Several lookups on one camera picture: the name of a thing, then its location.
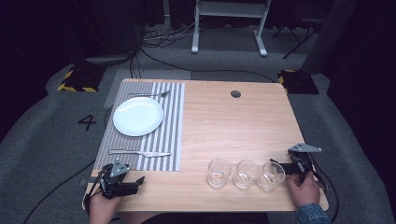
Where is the white desk frame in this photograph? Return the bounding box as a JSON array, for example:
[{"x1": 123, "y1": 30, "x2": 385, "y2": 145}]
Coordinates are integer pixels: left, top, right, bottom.
[{"x1": 191, "y1": 0, "x2": 273, "y2": 58}]

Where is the long black floor cable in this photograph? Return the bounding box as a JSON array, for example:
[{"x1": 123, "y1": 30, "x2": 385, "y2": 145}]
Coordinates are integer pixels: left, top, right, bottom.
[{"x1": 138, "y1": 47, "x2": 276, "y2": 84}]

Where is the left hand-held gripper black cable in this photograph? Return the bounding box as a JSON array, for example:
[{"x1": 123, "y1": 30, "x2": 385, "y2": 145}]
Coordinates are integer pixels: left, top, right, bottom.
[{"x1": 21, "y1": 159, "x2": 105, "y2": 224}]

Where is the clear drinking glass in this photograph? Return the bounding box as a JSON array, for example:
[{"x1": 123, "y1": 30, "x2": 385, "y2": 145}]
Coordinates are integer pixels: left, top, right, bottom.
[
  {"x1": 206, "y1": 158, "x2": 233, "y2": 189},
  {"x1": 233, "y1": 159, "x2": 260, "y2": 190},
  {"x1": 256, "y1": 161, "x2": 287, "y2": 192}
]

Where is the yellow black striped base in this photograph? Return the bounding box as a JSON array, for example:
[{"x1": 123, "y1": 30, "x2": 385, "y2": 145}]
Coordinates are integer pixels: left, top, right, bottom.
[
  {"x1": 57, "y1": 63, "x2": 106, "y2": 93},
  {"x1": 277, "y1": 68, "x2": 320, "y2": 95}
]

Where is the bundle of floor cables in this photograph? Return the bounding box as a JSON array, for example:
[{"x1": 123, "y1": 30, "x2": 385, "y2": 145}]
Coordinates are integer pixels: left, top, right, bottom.
[{"x1": 141, "y1": 20, "x2": 198, "y2": 49}]

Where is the white round plate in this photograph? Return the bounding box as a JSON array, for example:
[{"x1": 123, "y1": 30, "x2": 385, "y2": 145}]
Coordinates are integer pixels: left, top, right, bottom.
[{"x1": 112, "y1": 96, "x2": 164, "y2": 137}]

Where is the right hand-held gripper black cable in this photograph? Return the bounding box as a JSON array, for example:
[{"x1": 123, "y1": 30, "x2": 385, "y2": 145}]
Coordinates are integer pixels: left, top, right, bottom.
[{"x1": 309, "y1": 155, "x2": 341, "y2": 224}]

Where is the hand-held gripper black cable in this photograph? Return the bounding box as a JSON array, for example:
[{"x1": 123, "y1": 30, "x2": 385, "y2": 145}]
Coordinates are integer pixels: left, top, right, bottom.
[
  {"x1": 21, "y1": 159, "x2": 105, "y2": 224},
  {"x1": 309, "y1": 155, "x2": 341, "y2": 224}
]

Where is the person's right hand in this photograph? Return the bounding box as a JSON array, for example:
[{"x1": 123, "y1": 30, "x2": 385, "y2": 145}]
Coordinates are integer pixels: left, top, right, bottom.
[{"x1": 285, "y1": 170, "x2": 321, "y2": 209}]

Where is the silver table knife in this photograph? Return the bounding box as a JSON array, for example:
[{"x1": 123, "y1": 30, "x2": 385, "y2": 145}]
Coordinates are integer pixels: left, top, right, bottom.
[{"x1": 107, "y1": 148, "x2": 173, "y2": 159}]

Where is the grey white striped placemat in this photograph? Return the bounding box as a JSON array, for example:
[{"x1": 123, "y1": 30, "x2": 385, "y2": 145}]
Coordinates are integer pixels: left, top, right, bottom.
[{"x1": 92, "y1": 81, "x2": 186, "y2": 172}]

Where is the person's left hand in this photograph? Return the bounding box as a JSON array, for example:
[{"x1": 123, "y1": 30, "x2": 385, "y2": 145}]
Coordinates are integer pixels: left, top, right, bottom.
[{"x1": 88, "y1": 189, "x2": 125, "y2": 224}]

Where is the silver fork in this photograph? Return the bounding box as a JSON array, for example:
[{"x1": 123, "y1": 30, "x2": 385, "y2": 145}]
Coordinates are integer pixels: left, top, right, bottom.
[{"x1": 128, "y1": 90, "x2": 172, "y2": 98}]

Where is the black tripod stand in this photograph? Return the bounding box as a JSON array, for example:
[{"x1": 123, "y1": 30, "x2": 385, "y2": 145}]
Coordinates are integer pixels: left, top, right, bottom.
[{"x1": 272, "y1": 12, "x2": 326, "y2": 60}]

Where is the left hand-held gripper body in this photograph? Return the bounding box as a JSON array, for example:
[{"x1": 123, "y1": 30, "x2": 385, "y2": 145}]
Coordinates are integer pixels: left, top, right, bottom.
[{"x1": 98, "y1": 160, "x2": 140, "y2": 201}]

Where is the grey pillar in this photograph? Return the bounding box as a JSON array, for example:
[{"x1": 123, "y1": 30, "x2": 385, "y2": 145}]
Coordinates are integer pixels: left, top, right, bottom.
[{"x1": 300, "y1": 0, "x2": 360, "y2": 76}]

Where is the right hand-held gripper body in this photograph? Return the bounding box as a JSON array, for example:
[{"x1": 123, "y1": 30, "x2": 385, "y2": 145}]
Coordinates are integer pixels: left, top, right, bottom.
[{"x1": 287, "y1": 142, "x2": 323, "y2": 185}]

